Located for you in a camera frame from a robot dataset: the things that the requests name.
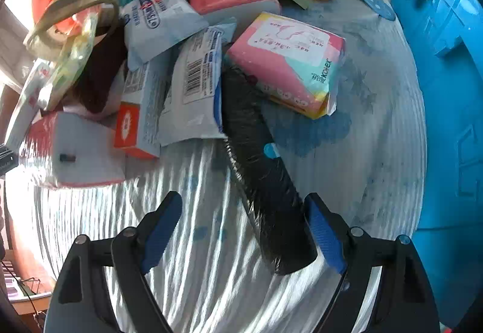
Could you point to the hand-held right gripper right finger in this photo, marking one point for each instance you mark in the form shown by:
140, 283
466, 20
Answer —
324, 231

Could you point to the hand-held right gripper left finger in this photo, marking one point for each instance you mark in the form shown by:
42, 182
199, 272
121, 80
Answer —
162, 231

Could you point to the black plastic-wrapped roll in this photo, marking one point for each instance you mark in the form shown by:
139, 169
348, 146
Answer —
264, 174

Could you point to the blue plastic crate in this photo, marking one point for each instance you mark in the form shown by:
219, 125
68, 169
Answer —
445, 110

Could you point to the white box red print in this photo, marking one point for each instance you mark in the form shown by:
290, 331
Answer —
26, 102

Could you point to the red white tissue pack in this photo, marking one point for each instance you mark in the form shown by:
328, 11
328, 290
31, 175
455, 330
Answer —
86, 152

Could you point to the orange white medicine box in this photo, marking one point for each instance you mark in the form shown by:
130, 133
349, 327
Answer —
139, 118

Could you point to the tan tape roll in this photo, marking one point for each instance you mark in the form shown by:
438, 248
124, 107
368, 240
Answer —
37, 42

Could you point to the dark brown cloth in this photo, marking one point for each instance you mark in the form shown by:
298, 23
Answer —
102, 72

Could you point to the white blue wipes pack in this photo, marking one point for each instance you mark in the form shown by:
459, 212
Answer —
158, 23
192, 102

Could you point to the pink teal pad pack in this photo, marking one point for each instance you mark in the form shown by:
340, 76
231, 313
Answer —
286, 65

